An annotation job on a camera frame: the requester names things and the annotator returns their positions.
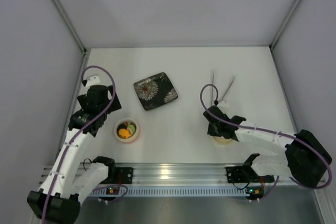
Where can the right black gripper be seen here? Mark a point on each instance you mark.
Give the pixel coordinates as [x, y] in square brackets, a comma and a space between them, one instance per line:
[213, 116]

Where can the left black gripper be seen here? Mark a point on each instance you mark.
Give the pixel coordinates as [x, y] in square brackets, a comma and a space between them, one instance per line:
[113, 100]

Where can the cream round lid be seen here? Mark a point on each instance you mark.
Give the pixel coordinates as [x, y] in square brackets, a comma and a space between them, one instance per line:
[222, 140]

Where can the white round bowl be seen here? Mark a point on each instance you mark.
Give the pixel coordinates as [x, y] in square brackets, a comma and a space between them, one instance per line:
[120, 125]

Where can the green macaron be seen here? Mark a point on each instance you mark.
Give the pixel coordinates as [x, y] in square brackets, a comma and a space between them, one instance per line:
[131, 129]

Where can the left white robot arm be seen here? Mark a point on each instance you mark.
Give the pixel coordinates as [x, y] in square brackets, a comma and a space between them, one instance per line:
[60, 196]

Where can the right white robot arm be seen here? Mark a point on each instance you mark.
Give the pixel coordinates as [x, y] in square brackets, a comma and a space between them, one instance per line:
[299, 156]

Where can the black floral square plate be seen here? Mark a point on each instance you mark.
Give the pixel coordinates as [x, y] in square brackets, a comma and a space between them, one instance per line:
[155, 91]

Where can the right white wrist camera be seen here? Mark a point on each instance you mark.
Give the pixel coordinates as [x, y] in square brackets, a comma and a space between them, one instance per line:
[222, 103]

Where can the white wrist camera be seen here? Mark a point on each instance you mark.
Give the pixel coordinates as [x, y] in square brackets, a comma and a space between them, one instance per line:
[222, 103]
[91, 81]

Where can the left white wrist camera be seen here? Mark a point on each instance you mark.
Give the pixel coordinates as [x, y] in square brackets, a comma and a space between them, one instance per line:
[91, 81]

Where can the grey slotted cable duct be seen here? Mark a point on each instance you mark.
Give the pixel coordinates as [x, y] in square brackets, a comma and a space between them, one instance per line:
[174, 191]

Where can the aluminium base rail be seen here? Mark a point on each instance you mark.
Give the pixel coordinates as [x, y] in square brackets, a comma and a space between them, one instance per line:
[147, 174]

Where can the right aluminium frame post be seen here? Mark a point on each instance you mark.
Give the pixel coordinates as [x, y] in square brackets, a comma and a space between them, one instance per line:
[284, 23]

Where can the aluminium frame post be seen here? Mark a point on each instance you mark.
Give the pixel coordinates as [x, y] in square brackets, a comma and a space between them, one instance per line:
[284, 23]
[65, 18]

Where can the left aluminium frame post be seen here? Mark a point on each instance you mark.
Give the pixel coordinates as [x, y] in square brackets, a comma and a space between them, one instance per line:
[65, 18]

